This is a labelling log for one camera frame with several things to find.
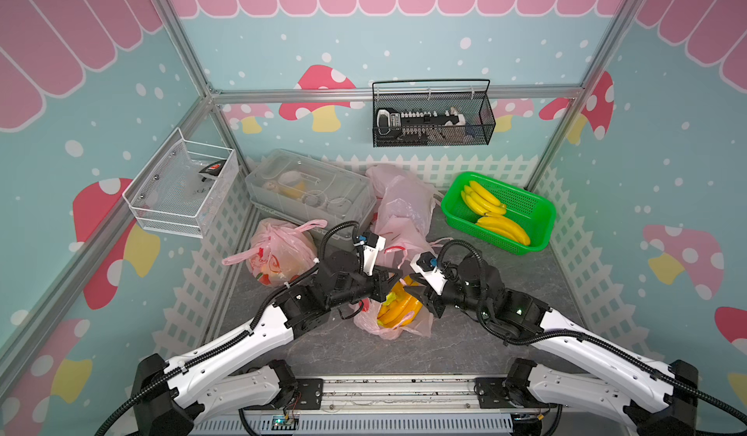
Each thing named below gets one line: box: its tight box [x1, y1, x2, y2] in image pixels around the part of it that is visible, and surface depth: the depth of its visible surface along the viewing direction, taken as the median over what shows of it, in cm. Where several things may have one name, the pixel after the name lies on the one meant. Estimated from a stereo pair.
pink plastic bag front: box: [221, 218, 328, 289], surface depth 87 cm
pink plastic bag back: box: [365, 163, 454, 272], surface depth 94 cm
